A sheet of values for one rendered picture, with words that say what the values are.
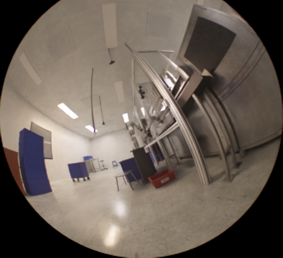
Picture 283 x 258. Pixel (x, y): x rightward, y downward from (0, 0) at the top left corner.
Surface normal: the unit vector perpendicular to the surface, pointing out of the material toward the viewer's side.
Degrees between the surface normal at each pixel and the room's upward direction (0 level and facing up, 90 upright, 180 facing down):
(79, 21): 180
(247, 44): 90
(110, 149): 90
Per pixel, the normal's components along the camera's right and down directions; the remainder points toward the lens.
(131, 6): 0.36, 0.85
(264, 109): -0.93, 0.30
